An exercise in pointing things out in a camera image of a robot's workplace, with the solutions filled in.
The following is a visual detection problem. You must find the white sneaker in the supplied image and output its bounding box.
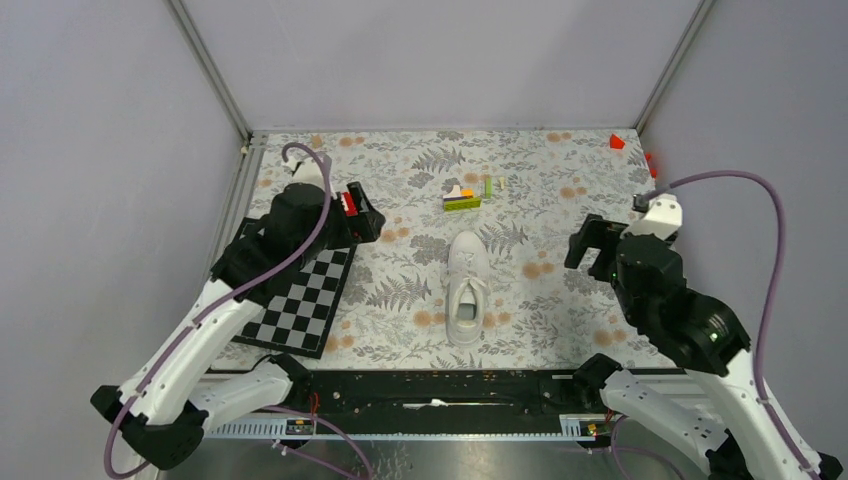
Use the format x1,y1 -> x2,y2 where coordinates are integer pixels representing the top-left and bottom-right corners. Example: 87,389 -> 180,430
446,231 -> 490,346

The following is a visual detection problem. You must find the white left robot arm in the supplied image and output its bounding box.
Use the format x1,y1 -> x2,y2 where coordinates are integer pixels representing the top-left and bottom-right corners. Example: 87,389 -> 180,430
90,182 -> 385,470

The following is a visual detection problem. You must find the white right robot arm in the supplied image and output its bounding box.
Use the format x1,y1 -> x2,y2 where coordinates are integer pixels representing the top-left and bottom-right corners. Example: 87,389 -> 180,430
564,214 -> 844,479

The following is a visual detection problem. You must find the red white grid toy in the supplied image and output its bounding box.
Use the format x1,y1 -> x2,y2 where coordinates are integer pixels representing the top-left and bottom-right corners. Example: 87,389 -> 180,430
339,191 -> 358,217

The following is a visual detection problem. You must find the floral patterned table mat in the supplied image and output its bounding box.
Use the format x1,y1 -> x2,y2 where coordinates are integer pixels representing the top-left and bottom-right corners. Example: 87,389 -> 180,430
247,130 -> 670,370

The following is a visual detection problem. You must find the red triangular block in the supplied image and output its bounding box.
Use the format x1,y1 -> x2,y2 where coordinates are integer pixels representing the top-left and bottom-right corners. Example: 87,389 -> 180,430
609,134 -> 626,150

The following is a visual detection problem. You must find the green toy brick stack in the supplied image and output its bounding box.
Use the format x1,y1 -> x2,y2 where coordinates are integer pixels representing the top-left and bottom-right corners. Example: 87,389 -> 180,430
442,185 -> 482,212

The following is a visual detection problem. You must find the black white chessboard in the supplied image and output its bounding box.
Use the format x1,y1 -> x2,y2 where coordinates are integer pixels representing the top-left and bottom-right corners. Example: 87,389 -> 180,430
232,247 -> 356,359

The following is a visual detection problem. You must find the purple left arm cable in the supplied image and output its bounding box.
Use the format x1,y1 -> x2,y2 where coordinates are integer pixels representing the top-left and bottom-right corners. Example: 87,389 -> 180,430
103,142 -> 379,480

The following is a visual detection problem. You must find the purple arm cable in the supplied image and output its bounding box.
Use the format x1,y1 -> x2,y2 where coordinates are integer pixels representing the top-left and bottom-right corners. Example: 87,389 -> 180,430
103,142 -> 379,480
606,170 -> 823,480

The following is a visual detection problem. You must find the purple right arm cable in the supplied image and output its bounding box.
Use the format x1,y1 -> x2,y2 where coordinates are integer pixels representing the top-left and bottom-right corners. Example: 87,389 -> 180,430
606,170 -> 823,480

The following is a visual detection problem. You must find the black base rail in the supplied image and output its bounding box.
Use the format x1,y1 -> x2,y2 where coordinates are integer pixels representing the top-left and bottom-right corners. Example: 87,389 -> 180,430
281,369 -> 610,421

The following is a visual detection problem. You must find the grey slotted cable duct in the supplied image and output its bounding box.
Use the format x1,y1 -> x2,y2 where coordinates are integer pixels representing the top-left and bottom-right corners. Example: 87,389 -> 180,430
205,411 -> 612,442

